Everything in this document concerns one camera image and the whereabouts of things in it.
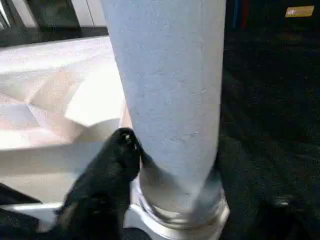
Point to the black cabinet with gold label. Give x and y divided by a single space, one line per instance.
300 11

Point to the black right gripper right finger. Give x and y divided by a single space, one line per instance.
270 220

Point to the white plastic table top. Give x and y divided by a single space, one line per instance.
37 75

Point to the white plastic table leg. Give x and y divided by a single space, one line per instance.
170 75

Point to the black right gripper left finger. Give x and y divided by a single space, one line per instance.
100 195

